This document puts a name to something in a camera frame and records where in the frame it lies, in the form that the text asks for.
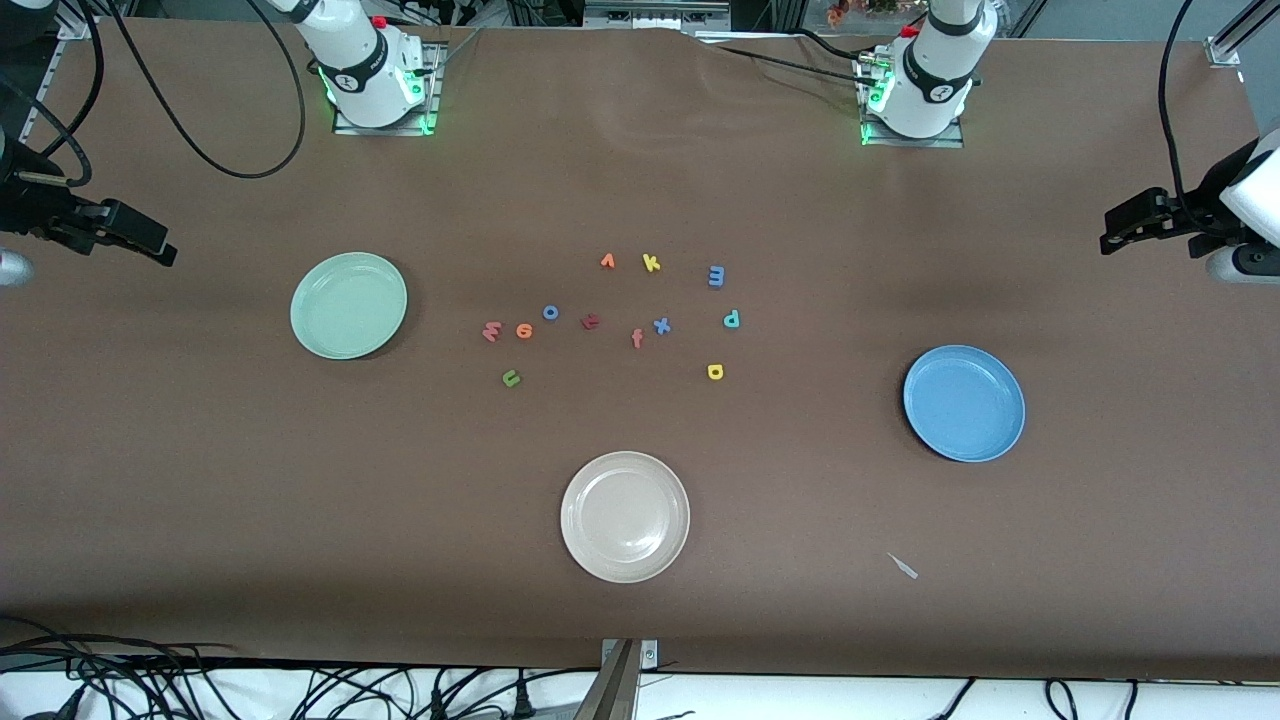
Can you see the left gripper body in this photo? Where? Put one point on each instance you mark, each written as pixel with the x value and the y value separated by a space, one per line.
pixel 1193 215

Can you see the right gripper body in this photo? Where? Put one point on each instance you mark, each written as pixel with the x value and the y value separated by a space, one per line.
pixel 30 207

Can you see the pink foam letter w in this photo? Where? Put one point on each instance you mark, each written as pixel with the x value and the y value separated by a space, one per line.
pixel 491 331

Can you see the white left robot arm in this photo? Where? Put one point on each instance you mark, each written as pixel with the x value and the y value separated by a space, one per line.
pixel 925 85

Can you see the green plate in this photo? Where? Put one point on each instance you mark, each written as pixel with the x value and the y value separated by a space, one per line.
pixel 349 305

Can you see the blue plate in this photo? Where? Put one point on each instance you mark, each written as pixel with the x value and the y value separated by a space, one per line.
pixel 964 403

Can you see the small white tape scrap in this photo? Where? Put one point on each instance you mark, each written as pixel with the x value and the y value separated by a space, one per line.
pixel 903 566

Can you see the brown table cover sheet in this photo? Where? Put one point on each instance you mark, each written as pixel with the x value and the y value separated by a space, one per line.
pixel 640 160

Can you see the beige plate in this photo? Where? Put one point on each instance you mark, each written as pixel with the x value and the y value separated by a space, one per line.
pixel 625 517

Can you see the aluminium frame rail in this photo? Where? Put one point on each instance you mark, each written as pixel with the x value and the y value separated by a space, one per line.
pixel 40 95
pixel 1225 48

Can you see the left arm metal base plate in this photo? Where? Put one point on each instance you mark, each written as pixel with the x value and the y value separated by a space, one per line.
pixel 950 140

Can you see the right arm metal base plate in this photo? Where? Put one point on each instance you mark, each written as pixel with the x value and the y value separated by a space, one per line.
pixel 345 128

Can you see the silver frame crossbar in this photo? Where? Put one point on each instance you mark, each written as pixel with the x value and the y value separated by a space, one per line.
pixel 650 15

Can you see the silver mount bracket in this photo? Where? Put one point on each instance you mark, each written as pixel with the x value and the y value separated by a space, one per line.
pixel 645 654

